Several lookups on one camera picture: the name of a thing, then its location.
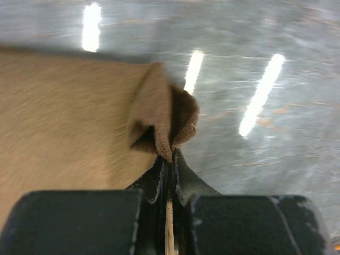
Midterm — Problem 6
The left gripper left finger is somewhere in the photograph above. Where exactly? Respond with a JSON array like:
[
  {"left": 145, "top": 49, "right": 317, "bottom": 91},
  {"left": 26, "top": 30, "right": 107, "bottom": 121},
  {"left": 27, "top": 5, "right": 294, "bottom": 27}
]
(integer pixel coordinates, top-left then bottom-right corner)
[{"left": 1, "top": 157, "right": 168, "bottom": 254}]

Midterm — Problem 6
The brown cloth napkin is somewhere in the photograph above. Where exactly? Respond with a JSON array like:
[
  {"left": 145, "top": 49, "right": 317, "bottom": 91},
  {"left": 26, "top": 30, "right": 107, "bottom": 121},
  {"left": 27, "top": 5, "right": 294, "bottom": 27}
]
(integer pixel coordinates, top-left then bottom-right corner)
[{"left": 0, "top": 46, "right": 200, "bottom": 255}]

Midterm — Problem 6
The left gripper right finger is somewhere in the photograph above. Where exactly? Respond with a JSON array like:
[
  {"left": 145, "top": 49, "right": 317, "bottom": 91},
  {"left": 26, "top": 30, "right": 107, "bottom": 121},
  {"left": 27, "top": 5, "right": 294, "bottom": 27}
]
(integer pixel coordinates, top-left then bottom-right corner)
[{"left": 171, "top": 150, "right": 332, "bottom": 254}]

